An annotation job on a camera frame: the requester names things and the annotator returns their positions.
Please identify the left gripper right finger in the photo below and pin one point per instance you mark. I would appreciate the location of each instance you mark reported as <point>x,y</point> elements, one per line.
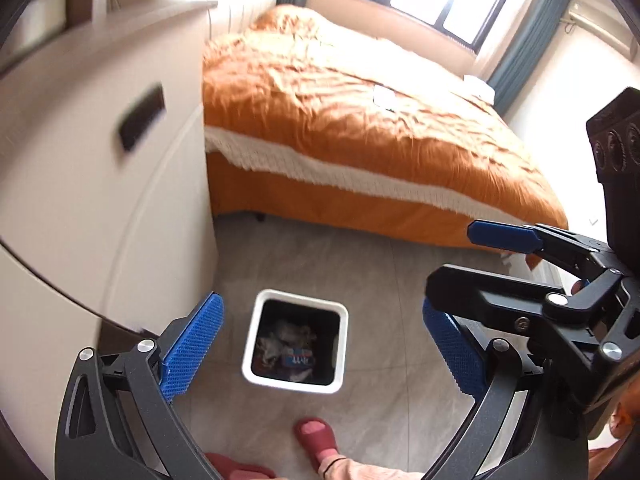
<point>549,439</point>

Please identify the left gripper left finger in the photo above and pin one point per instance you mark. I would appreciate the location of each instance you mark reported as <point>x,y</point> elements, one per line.
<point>94,440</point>

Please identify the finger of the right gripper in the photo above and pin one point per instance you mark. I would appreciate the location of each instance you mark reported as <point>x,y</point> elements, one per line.
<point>515,237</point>
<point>497,301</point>

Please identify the white square trash bin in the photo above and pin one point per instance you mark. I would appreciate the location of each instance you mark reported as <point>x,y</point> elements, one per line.
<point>282,319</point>

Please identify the red slipper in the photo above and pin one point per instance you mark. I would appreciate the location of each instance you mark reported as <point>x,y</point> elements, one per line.
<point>231,470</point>
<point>317,439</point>

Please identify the clear blue label box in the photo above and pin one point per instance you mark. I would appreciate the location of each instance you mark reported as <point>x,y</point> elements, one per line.
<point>297,358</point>

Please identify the white bedside cabinet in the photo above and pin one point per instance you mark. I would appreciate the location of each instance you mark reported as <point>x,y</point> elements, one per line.
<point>104,201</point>

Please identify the pink trouser leg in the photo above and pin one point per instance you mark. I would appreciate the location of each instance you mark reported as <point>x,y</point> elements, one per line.
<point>340,467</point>

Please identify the teal curtain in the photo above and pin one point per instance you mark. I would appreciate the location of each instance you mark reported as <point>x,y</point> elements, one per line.
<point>525,51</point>

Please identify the orange bed cover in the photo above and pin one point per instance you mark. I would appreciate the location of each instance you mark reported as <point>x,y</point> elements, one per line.
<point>311,121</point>

